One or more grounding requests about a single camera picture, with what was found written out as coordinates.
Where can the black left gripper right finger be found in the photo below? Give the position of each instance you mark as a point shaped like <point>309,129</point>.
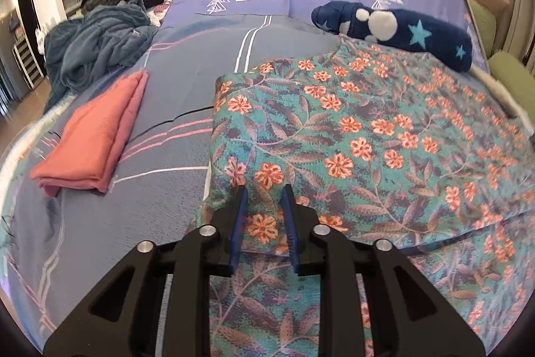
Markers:
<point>372,287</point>

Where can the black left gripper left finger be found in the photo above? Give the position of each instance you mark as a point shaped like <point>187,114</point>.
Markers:
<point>156,295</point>

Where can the teal floral patterned cloth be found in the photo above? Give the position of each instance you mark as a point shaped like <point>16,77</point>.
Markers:
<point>382,144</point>

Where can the folded pink cloth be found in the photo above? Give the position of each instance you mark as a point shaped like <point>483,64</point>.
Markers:
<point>93,140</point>

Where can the blue striped bed sheet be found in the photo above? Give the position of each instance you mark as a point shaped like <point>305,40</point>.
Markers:
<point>55,249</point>

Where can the blue fleece blanket pile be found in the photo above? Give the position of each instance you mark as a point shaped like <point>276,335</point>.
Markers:
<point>79,52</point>

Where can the navy star plush pillow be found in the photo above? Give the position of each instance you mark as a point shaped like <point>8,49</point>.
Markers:
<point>401,29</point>

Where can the green cushion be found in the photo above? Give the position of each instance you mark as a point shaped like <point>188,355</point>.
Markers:
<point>509,77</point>

